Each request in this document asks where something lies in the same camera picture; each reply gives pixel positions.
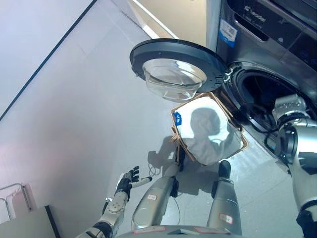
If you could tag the brown woven laundry basket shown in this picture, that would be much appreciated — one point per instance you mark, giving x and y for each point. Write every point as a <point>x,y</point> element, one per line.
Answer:
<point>245,146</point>

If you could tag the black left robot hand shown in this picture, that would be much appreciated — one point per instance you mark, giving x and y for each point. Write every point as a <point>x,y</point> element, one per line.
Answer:
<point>125,184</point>

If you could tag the white upright side panel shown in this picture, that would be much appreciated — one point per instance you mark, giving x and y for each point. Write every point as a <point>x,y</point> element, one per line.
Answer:
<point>211,24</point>

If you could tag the dark grey washing machine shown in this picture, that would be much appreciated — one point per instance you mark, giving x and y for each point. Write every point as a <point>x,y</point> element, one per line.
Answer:
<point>247,49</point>

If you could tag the small blue fabric tag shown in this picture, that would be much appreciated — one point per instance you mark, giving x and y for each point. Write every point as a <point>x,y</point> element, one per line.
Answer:
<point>178,119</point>

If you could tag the white and beige base cabinet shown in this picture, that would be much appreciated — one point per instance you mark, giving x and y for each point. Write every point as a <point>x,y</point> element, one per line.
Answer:
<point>185,15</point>

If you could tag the white cloth in basket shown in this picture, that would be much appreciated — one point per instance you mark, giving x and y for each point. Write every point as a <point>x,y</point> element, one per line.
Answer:
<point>210,148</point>

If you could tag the silver right robot leg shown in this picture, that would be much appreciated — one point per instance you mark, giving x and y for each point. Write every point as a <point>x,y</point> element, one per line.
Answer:
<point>225,203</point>

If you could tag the chrome tube rack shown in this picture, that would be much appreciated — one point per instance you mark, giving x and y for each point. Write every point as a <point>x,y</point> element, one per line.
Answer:
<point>24,196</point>

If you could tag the black right robot foot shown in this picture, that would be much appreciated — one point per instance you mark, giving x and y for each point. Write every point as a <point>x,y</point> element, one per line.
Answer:
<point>225,168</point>

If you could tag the grey robot torso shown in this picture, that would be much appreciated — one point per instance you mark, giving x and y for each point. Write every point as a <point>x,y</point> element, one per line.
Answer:
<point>173,231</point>

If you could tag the blue and white energy label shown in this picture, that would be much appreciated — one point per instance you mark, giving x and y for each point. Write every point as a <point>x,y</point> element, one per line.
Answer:
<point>227,33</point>

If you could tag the black edged panel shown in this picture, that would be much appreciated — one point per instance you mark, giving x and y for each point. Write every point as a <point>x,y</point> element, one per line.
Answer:
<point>52,221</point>

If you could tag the round washer door with glass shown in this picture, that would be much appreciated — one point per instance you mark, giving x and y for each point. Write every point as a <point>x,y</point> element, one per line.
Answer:
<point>173,49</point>

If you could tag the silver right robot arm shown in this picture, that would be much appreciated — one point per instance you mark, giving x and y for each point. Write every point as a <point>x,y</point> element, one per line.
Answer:
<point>302,138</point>

